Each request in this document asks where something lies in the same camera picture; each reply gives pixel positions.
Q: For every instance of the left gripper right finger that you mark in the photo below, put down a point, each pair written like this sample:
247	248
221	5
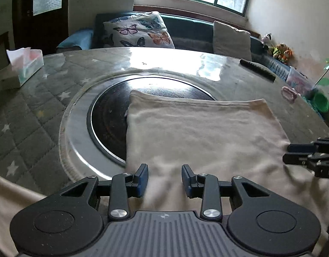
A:
256	219

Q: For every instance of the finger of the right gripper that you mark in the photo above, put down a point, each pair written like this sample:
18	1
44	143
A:
320	145
301	158

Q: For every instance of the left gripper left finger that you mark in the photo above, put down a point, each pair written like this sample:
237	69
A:
71	220

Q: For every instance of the cream beige garment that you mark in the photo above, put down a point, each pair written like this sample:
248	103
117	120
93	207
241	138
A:
222	138

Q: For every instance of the green plastic bowl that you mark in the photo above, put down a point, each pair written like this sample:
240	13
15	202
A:
321	103

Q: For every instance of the pink hair scrunchie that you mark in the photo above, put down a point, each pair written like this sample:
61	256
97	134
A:
289	94

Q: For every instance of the clear plastic storage box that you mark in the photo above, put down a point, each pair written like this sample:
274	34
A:
299	82

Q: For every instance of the black remote control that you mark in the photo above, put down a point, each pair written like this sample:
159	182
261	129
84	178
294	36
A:
258	70

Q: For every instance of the orange yellow plush toys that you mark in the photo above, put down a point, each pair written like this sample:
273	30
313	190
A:
282	53

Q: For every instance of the round black induction cooktop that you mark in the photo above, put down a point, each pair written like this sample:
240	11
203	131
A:
107	114

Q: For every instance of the black white plush toy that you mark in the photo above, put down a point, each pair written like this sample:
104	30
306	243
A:
267	43

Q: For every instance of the grey plain pillow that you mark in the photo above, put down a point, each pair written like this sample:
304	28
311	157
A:
229	41

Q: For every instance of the tissue box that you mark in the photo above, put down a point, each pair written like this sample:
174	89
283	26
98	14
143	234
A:
24	63

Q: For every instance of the butterfly print pillow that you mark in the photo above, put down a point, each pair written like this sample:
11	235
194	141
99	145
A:
138	30

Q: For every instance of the dark door frosted glass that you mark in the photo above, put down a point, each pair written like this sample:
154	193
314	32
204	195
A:
40	24

